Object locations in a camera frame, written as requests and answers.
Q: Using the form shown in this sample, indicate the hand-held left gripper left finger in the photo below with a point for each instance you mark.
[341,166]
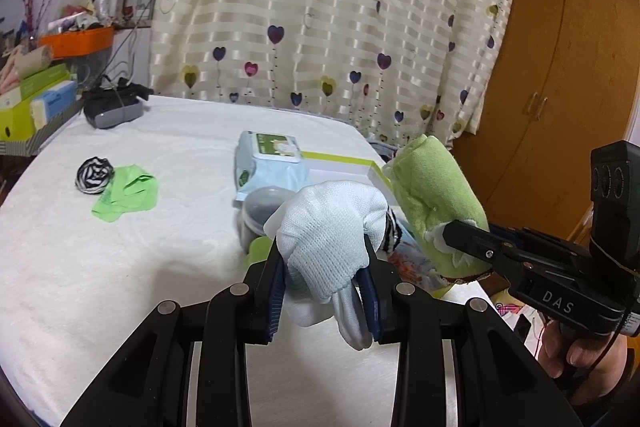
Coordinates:
[275,302]

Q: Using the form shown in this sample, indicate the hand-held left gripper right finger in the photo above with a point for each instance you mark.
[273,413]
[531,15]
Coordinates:
[371,307]

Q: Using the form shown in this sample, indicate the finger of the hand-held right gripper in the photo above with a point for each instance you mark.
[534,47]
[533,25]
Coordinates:
[472,244]

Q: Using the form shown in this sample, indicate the clear printed plastic packet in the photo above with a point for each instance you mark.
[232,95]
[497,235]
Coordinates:
[412,264]

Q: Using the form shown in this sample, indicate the green towel roll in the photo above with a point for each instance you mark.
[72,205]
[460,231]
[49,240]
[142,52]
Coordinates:
[435,192]

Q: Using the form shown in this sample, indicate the black white striped sock roll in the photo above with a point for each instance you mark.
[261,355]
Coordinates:
[392,232]
[94,174]

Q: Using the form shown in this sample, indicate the mint and white sock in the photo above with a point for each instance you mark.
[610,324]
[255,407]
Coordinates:
[325,237]

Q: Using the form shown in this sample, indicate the white box with green edge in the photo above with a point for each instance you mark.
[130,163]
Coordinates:
[345,167]

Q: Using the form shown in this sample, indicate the person's right hand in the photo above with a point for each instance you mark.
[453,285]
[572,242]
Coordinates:
[580,354]

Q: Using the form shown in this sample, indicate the green plastic lid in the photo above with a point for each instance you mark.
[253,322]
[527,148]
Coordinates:
[257,252]

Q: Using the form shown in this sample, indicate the grey round container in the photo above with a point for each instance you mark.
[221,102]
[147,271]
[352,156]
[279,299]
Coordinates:
[260,212]

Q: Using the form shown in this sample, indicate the blue grey cloth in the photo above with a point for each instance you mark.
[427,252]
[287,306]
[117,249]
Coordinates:
[382,146]

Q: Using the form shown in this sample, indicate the light blue wet wipes pack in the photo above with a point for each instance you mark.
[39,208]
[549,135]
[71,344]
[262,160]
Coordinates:
[270,162]

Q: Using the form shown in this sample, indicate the bright green cloth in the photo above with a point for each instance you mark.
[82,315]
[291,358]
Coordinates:
[127,194]

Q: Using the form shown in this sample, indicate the wooden wardrobe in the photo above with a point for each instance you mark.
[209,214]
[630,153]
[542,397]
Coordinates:
[565,72]

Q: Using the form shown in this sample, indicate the grey and black headset device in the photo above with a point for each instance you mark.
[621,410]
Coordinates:
[112,109]

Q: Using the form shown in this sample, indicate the heart print striped curtain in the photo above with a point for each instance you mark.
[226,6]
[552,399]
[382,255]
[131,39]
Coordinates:
[325,32]

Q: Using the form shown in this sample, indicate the striped pattern tray box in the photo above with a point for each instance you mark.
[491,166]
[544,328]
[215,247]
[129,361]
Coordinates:
[45,134]

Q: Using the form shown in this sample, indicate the blue tissue pack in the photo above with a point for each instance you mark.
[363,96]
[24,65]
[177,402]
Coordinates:
[52,104]

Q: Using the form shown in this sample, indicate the yellow green cardboard box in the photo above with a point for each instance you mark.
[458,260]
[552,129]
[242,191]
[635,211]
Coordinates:
[15,122]

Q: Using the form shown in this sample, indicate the green and white flat box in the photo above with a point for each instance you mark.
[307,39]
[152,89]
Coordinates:
[45,82]

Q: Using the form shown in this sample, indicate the orange storage box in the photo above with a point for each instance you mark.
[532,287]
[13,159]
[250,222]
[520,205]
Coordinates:
[75,42]

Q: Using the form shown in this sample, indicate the rolled beige cloth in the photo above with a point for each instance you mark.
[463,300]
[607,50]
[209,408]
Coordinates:
[30,59]

